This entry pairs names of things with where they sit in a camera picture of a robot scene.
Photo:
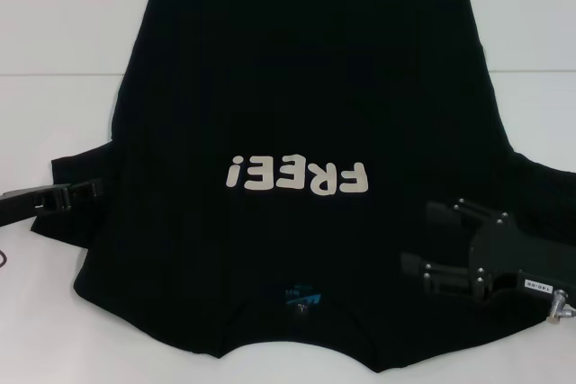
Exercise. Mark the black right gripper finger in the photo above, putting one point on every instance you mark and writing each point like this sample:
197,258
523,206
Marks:
447,283
443,212

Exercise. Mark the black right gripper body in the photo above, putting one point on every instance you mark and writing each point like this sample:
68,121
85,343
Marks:
495,253

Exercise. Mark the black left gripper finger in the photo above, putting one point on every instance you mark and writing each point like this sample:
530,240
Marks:
85,190

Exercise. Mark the black FREE print t-shirt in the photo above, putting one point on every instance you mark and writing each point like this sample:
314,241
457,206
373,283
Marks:
288,87

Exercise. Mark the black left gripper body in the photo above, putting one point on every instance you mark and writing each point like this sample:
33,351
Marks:
18,208

